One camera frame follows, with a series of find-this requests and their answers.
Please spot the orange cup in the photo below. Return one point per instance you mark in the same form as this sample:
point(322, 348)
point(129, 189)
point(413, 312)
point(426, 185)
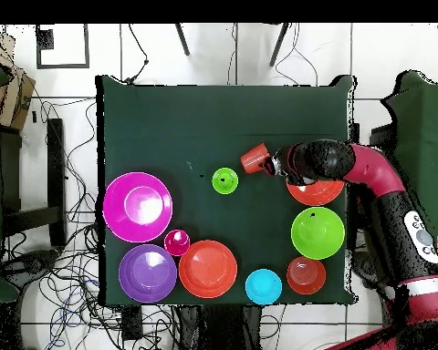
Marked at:
point(253, 160)

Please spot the green cup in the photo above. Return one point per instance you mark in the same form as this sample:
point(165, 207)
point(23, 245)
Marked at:
point(228, 186)

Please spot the wide orange bowl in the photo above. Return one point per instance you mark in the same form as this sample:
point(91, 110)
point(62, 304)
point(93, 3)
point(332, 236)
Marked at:
point(208, 269)
point(315, 195)

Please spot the crimson red cup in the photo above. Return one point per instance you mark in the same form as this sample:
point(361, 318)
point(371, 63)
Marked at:
point(177, 244)

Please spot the purple bowl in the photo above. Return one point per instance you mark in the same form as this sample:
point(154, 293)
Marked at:
point(148, 277)

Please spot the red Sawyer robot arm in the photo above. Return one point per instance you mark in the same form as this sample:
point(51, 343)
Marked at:
point(372, 171)

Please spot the dark green tablecloth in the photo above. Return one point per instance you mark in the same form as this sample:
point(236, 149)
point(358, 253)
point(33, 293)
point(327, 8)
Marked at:
point(219, 127)

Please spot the green bowl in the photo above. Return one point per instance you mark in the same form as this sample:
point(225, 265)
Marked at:
point(317, 237)

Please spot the small deep orange bowl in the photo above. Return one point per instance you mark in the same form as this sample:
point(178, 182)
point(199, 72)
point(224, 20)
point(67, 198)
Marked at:
point(306, 275)

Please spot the small blue bowl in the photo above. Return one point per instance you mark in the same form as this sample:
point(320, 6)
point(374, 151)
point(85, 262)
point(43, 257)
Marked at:
point(263, 288)

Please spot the large pink bowl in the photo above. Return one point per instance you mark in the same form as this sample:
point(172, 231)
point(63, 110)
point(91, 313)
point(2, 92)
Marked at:
point(116, 218)

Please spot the black power box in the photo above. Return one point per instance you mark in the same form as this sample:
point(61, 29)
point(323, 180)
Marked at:
point(132, 324)

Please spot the cardboard box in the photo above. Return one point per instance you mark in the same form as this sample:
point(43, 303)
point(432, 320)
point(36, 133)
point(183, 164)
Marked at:
point(16, 98)

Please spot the black stand frame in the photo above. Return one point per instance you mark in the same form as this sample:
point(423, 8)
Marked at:
point(381, 135)
point(56, 164)

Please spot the grey pedestal leg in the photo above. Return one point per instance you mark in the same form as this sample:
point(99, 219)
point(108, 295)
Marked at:
point(29, 264)
point(365, 269)

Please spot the black camera tripod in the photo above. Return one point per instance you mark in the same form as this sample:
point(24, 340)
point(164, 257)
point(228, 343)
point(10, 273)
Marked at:
point(184, 43)

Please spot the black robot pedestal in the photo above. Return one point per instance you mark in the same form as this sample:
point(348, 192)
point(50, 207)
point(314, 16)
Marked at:
point(219, 328)

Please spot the black square floor frame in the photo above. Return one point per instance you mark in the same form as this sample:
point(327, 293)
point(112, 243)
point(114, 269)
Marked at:
point(45, 38)

